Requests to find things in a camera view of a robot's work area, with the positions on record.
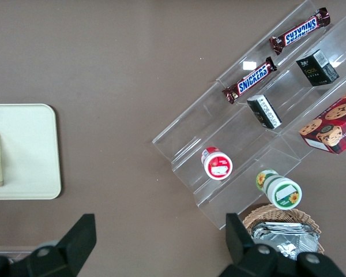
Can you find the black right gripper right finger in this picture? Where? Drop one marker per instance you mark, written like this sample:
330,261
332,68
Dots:
245,254

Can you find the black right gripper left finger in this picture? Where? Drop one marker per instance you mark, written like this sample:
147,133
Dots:
69,251

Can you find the light tan wicker basket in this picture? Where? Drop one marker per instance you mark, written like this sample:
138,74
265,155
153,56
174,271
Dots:
276,213

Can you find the beige plastic tray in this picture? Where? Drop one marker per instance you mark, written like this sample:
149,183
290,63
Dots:
29,150

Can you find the aluminium foil container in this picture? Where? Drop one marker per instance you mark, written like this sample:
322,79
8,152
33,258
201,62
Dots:
288,242

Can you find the green lid yogurt cup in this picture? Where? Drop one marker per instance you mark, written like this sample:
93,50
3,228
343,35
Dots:
282,191

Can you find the red lid yogurt cup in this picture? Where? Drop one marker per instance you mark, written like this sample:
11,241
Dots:
218,166

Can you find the clear acrylic stepped stand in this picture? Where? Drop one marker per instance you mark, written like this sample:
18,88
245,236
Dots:
294,95
190,138

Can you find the small black carton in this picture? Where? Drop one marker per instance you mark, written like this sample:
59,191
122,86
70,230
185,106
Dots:
317,69
263,111

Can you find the red tartan cookie box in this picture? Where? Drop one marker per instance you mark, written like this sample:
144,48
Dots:
334,127

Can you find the snickers chocolate bar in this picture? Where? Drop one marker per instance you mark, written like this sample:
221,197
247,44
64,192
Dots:
301,31
249,83

